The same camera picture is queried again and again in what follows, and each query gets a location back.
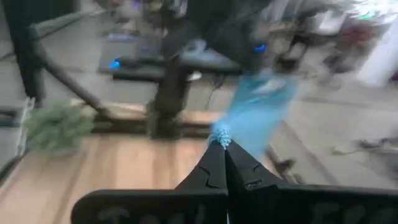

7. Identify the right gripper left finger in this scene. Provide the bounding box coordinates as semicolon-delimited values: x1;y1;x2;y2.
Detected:
175;139;230;224

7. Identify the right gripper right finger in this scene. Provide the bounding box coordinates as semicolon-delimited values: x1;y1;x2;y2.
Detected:
224;139;292;224

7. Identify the blue microfiber towel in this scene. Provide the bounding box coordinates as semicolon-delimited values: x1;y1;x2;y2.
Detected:
210;70;300;157

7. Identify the grey computer desk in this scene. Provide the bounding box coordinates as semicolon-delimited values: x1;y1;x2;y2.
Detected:
98;37;244;83

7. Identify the green artificial plant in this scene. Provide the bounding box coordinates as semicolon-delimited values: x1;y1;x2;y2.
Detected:
24;98;95;154

